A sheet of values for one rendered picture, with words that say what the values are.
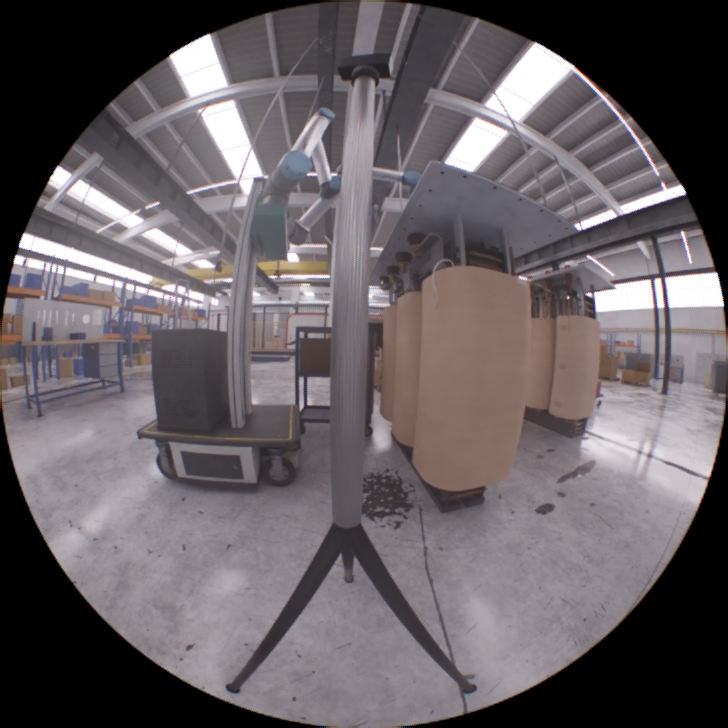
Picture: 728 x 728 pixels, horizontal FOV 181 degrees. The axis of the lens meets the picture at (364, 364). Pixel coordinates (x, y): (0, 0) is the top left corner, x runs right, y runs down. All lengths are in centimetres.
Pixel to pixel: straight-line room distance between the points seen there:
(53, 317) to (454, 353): 485
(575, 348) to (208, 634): 277
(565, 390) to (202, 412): 269
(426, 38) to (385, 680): 485
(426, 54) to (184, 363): 437
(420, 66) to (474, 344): 403
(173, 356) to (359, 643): 133
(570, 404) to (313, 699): 246
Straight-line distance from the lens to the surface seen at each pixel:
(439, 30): 411
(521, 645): 90
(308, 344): 190
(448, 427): 89
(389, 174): 158
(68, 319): 475
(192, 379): 122
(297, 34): 977
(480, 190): 96
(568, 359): 238
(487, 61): 1044
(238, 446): 115
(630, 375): 1054
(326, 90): 682
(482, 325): 85
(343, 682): 77
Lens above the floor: 77
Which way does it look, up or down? 5 degrees down
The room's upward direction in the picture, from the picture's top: 2 degrees clockwise
